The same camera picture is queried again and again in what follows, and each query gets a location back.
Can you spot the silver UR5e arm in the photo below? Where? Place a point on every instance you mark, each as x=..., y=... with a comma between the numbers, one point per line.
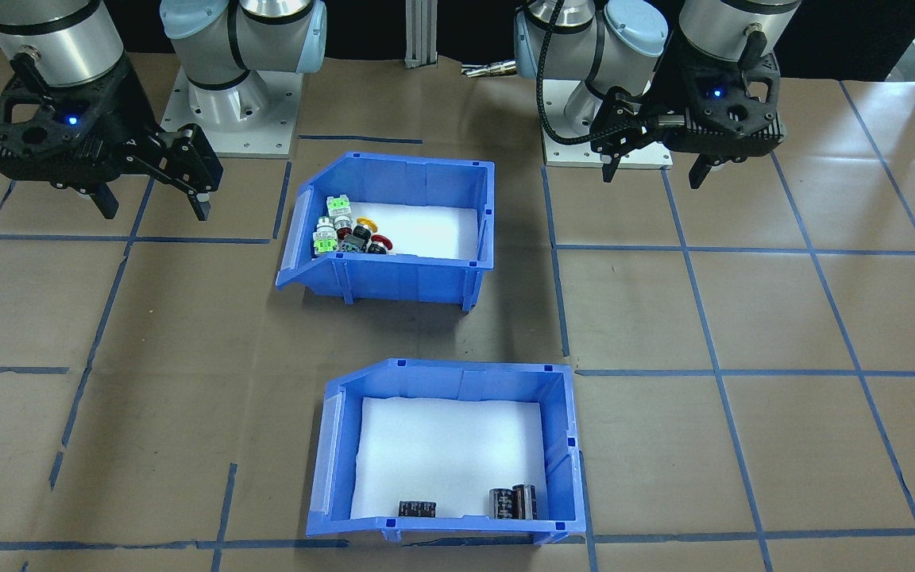
x=52, y=40
x=731, y=24

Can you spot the white foam liner sheet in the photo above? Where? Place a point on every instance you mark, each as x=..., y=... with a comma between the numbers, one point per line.
x=442, y=453

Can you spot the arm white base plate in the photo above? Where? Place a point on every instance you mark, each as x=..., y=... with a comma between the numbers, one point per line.
x=267, y=143
x=561, y=157

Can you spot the blue bin with buttons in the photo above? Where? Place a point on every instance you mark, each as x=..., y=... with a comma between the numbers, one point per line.
x=394, y=278

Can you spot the yellow mushroom push button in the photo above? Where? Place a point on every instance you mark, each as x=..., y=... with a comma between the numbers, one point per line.
x=368, y=222

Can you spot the blue bin with capacitors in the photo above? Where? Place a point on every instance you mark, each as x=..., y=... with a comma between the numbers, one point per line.
x=457, y=381

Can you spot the aluminium frame apex post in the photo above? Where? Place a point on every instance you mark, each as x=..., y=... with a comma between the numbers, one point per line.
x=421, y=32

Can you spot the red mushroom push button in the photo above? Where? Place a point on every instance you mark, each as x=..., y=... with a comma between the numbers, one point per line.
x=382, y=241

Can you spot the black selector switch yellow block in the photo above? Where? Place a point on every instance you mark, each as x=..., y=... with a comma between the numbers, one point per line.
x=358, y=237

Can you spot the pile of push-button switches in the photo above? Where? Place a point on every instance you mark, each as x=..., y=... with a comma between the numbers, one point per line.
x=434, y=226

